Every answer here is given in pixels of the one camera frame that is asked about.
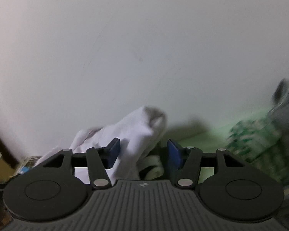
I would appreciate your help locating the grey fleece garment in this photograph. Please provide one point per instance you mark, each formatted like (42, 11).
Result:
(279, 114)

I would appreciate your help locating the green white striped shirt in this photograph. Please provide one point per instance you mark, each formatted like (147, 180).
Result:
(262, 145)

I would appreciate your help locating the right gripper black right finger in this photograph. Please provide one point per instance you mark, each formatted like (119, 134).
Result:
(183, 164)

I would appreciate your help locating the white t-shirt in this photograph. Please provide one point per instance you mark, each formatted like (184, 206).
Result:
(139, 133)

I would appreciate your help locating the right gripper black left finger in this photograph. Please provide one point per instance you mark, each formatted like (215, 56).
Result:
(99, 160)

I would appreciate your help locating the yellow green baby blanket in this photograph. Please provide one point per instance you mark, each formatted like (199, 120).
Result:
(216, 138)

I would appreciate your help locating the blue white checkered cloth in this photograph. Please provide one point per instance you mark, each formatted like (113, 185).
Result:
(27, 164)

